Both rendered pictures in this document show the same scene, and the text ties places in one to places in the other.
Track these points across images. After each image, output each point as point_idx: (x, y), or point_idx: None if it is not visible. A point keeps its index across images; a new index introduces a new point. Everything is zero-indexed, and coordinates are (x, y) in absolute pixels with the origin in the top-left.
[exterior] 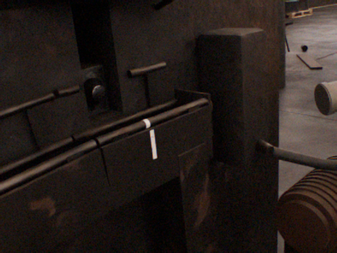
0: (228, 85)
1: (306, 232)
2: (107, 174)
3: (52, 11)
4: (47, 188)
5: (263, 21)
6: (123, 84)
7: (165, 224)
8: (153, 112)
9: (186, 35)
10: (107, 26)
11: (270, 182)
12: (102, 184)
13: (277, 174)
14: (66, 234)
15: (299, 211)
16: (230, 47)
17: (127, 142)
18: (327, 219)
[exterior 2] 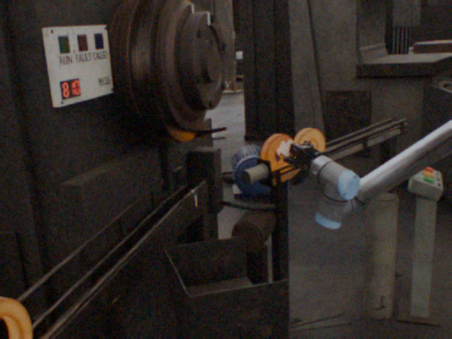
0: (207, 174)
1: (249, 239)
2: (187, 211)
3: (154, 149)
4: (177, 214)
5: (207, 139)
6: (169, 177)
7: (191, 242)
8: (183, 189)
9: (184, 152)
10: (163, 152)
11: (214, 230)
12: (186, 214)
13: (217, 227)
14: (180, 233)
15: (244, 229)
16: (208, 157)
17: (191, 199)
18: (258, 230)
